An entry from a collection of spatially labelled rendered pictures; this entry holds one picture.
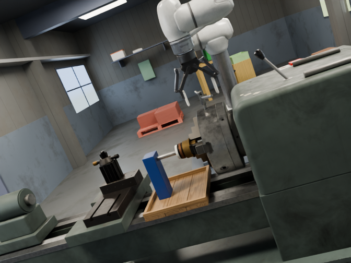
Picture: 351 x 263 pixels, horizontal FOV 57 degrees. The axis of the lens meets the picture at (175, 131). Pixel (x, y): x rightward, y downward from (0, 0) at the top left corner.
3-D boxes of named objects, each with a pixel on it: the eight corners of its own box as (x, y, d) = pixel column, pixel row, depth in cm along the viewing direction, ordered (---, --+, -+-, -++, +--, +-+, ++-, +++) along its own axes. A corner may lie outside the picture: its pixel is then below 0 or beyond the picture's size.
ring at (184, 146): (195, 133, 154) (177, 139, 157) (193, 139, 146) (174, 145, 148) (201, 151, 156) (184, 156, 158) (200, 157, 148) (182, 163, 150)
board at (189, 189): (211, 171, 173) (209, 164, 172) (208, 205, 139) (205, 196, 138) (160, 186, 180) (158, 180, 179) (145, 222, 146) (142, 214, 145)
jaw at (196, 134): (214, 135, 153) (208, 114, 157) (211, 132, 148) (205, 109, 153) (192, 143, 155) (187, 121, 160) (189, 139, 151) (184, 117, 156)
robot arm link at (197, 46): (170, 33, 174) (193, 23, 172) (173, 38, 192) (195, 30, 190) (178, 56, 176) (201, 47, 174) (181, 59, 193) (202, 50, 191)
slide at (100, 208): (143, 178, 186) (140, 171, 185) (120, 218, 145) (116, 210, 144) (115, 186, 190) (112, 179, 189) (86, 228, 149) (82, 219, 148)
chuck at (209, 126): (235, 150, 167) (214, 95, 157) (240, 182, 138) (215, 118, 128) (219, 155, 169) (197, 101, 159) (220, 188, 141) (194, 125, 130)
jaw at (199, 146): (212, 136, 146) (210, 141, 134) (215, 146, 146) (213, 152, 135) (189, 143, 148) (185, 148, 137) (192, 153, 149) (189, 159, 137)
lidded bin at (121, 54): (127, 56, 1013) (124, 49, 1007) (125, 56, 980) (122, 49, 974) (115, 61, 1018) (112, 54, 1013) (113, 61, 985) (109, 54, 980)
